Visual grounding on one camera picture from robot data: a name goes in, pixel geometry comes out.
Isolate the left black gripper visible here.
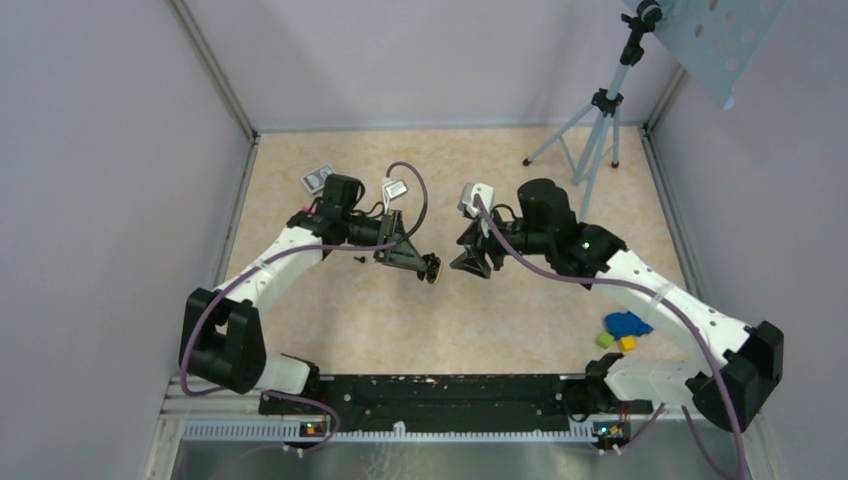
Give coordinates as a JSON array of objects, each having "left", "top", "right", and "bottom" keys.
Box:
[{"left": 342, "top": 209, "right": 427, "bottom": 272}]

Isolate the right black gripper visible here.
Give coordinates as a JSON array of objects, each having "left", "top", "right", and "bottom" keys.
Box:
[{"left": 450, "top": 206, "right": 552, "bottom": 279}]

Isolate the black earbud charging case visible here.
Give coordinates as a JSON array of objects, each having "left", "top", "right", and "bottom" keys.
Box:
[{"left": 423, "top": 253, "right": 442, "bottom": 285}]

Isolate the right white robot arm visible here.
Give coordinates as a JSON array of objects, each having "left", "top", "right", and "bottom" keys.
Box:
[{"left": 451, "top": 178, "right": 785, "bottom": 432}]

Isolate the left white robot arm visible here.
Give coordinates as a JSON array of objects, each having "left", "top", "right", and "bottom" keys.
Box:
[{"left": 178, "top": 174, "right": 442, "bottom": 414}]

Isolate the grey playing card box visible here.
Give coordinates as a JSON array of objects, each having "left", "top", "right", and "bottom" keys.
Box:
[{"left": 300, "top": 163, "right": 336, "bottom": 195}]

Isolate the green cube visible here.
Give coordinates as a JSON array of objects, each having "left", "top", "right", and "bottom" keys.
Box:
[{"left": 596, "top": 332, "right": 616, "bottom": 350}]

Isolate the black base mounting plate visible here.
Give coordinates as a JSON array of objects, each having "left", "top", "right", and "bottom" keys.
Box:
[{"left": 258, "top": 374, "right": 653, "bottom": 433}]

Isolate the blue toy car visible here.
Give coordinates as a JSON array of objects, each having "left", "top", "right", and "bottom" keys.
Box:
[{"left": 603, "top": 311, "right": 654, "bottom": 340}]

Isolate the light blue tripod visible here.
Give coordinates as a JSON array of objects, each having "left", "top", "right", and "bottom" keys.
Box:
[{"left": 522, "top": 0, "right": 664, "bottom": 220}]

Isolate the yellow cube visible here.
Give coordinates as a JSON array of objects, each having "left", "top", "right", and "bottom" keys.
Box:
[{"left": 617, "top": 336, "right": 637, "bottom": 352}]

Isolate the perforated blue metal panel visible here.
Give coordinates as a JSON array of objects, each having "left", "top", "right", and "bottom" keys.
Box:
[{"left": 624, "top": 0, "right": 788, "bottom": 110}]

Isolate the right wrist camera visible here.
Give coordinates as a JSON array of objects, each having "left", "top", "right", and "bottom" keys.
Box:
[{"left": 458, "top": 182, "right": 495, "bottom": 219}]

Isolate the white cable duct rail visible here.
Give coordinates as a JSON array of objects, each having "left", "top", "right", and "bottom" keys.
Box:
[{"left": 182, "top": 420, "right": 597, "bottom": 443}]

